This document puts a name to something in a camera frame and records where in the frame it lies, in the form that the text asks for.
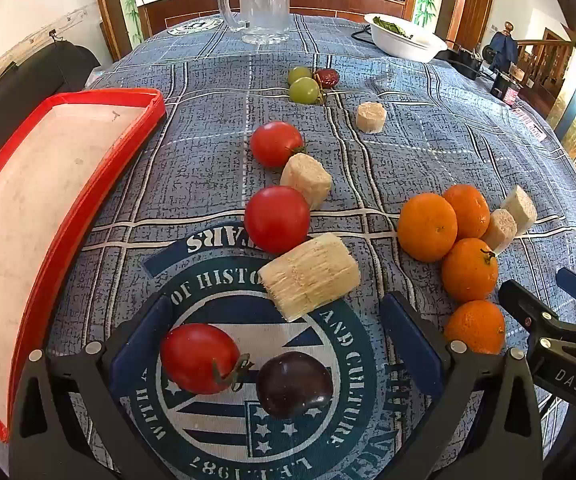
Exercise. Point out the white bowl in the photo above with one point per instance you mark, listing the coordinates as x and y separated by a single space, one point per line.
403 45

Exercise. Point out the black device with red label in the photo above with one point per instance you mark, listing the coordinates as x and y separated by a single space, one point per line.
504 87

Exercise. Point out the red plastic tray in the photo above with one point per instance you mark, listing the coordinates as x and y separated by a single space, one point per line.
28 210

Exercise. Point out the pink card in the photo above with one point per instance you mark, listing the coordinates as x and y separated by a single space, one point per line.
529 124

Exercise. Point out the mandarin orange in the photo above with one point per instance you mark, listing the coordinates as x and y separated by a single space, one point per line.
470 207
469 269
427 227
474 326

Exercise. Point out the blue plaid tablecloth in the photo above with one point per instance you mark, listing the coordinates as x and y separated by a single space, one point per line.
208 160

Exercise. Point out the clear glass mug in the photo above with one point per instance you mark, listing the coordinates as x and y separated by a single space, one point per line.
263 0

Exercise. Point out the large peeled sugarcane piece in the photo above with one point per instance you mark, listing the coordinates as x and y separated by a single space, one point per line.
309 276

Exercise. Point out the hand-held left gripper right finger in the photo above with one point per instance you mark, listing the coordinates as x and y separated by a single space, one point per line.
410 342

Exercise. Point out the wooden counter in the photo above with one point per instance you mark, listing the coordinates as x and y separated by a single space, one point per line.
188 5

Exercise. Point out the dark purple tomato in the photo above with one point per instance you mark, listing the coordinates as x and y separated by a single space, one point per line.
294 385

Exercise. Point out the green tomato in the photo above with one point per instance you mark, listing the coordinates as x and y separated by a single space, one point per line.
304 91
298 74

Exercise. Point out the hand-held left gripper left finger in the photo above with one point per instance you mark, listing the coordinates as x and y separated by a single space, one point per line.
140 342

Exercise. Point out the red jujube date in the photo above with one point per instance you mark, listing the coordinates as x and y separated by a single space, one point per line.
328 78

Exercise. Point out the red cherry tomato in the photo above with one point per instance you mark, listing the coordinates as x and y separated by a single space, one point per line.
195 358
276 143
277 219

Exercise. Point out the blue jacket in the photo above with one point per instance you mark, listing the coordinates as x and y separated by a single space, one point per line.
503 47

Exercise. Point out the wooden door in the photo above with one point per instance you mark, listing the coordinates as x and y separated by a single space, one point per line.
474 10

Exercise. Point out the green leaves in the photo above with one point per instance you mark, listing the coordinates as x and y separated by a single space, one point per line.
390 26

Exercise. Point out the black power adapter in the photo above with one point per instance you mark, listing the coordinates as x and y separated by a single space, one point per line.
474 65
457 56

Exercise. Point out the black chair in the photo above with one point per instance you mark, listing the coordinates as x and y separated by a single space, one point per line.
13 100

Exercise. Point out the wooden stair railing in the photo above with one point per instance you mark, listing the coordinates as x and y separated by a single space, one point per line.
543 57

